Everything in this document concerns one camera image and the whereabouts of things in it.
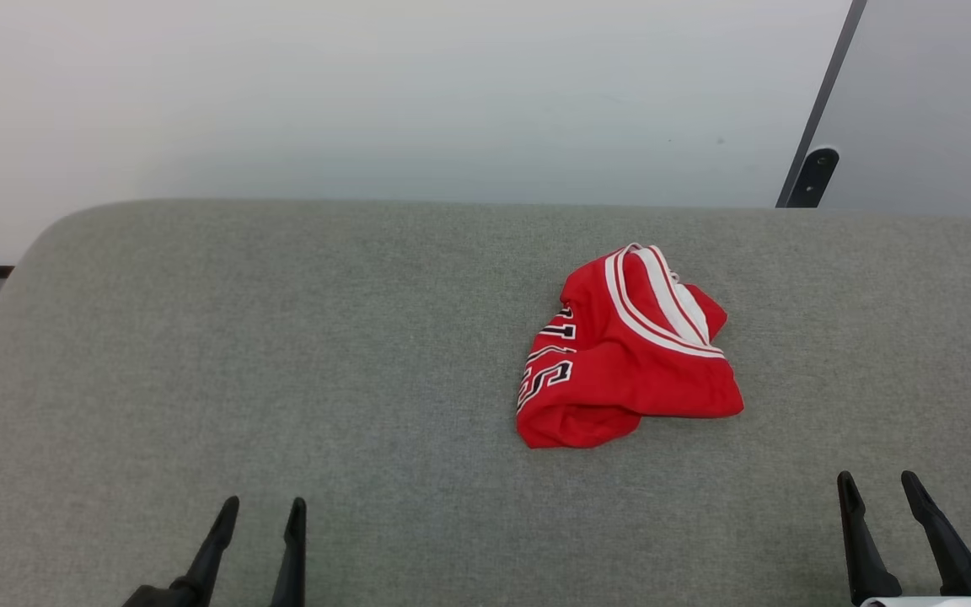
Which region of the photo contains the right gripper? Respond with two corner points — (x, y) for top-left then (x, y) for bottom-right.
(837, 470), (971, 607)

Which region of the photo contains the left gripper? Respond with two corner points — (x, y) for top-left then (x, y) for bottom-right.
(121, 496), (308, 607)

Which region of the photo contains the red basketball jersey garment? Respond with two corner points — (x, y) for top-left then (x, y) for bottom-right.
(516, 243), (745, 449)

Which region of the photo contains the grey fabric sofa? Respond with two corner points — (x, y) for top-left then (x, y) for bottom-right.
(0, 198), (971, 607)

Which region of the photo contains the dark grey partition post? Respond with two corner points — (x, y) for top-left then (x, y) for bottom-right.
(776, 0), (868, 208)

